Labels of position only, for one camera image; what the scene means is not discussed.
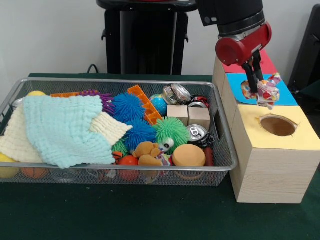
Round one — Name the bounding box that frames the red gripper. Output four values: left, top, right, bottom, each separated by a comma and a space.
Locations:
215, 21, 273, 94

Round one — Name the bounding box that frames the colourful fabric knot toy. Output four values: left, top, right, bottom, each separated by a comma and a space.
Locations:
241, 72, 283, 111

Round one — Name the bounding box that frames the light blue waffle cloth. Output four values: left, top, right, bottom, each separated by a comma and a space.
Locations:
23, 94, 116, 170

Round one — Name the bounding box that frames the wooden box with three holes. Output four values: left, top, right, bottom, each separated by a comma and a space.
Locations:
212, 48, 320, 205

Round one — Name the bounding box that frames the silver mesh bin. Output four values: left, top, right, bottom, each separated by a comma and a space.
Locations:
0, 77, 238, 187

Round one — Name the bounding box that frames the black upright panel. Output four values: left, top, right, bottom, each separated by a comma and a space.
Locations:
287, 3, 320, 87

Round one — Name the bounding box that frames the dark green side tablecloth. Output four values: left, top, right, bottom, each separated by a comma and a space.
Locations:
296, 81, 320, 95

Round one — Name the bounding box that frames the crushed silver can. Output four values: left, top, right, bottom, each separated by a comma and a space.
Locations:
162, 83, 192, 105

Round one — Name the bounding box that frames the green spiky ball with eye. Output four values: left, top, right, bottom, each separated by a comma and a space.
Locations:
152, 116, 190, 156

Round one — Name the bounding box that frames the orange sponge disc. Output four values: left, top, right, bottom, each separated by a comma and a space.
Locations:
172, 144, 207, 167

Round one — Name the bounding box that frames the orange plastic grid block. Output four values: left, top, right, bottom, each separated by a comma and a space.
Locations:
127, 84, 163, 126

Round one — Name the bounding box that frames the blue spiky ball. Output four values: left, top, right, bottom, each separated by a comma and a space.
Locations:
124, 118, 157, 151
111, 92, 147, 123

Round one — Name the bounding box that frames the brown plush toy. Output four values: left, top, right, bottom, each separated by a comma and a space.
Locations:
131, 141, 165, 166

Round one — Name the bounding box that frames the cream waffle cloth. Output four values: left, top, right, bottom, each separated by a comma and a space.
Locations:
0, 102, 133, 163

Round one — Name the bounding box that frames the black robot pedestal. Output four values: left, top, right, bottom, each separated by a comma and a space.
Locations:
96, 0, 201, 75

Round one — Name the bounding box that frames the black cable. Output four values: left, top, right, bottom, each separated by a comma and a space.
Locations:
86, 64, 100, 75

